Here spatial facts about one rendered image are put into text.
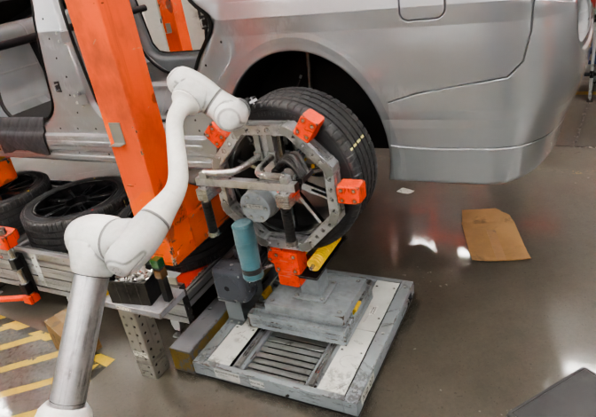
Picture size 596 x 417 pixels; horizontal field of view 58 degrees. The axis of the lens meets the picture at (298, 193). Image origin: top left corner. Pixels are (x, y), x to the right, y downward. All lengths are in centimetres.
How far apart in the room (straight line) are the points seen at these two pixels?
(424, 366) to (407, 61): 128
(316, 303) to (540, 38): 141
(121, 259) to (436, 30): 132
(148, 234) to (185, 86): 52
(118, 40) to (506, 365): 201
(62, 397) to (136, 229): 52
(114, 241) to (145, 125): 77
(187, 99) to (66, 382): 91
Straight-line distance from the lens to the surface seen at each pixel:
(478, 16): 203
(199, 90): 179
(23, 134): 367
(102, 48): 215
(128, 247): 153
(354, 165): 202
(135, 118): 218
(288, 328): 254
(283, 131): 198
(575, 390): 197
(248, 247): 217
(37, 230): 339
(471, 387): 241
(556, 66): 214
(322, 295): 252
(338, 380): 234
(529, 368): 251
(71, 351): 171
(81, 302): 168
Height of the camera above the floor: 172
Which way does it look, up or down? 25 degrees down
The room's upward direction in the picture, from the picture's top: 10 degrees counter-clockwise
